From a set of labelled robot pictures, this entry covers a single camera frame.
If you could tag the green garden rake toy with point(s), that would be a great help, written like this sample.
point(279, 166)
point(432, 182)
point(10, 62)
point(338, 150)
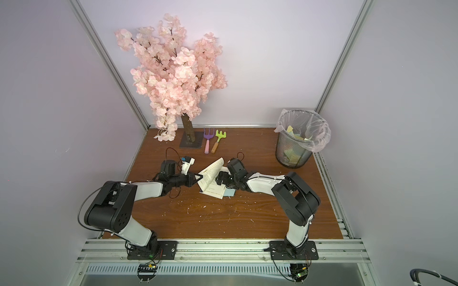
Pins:
point(220, 135)

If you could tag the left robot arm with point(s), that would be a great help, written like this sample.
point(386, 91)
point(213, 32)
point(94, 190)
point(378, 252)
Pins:
point(111, 210)

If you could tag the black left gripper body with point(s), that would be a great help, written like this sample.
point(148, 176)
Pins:
point(178, 180)

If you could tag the clear plastic bin liner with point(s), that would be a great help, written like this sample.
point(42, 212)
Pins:
point(305, 127)

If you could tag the black mesh waste bin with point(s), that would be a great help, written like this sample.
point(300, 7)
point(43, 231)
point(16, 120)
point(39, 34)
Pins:
point(289, 151)

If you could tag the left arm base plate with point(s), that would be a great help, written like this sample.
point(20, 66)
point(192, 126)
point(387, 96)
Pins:
point(155, 250)

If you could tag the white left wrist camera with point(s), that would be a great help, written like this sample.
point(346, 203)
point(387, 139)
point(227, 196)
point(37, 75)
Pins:
point(186, 163)

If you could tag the aluminium front rail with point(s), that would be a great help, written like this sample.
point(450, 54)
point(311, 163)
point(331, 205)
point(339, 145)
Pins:
point(227, 250)

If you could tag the pink cherry blossom tree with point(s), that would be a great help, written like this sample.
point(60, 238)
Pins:
point(174, 77)

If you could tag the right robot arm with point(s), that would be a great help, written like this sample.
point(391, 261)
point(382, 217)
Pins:
point(297, 199)

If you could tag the blue sticky note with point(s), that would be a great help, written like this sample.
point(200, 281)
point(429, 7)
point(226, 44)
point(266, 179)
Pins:
point(229, 192)

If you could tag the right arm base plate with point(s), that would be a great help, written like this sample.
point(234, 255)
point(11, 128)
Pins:
point(283, 250)

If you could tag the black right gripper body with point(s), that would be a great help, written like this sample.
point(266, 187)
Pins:
point(222, 178)

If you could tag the dark blue book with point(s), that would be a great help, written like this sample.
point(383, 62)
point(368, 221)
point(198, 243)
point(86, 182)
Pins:
point(208, 184)

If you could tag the purple garden fork toy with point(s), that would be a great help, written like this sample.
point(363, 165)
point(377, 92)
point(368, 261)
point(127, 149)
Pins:
point(208, 134)

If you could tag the dark square tree base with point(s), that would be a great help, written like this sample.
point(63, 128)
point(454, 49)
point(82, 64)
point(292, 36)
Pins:
point(187, 143)

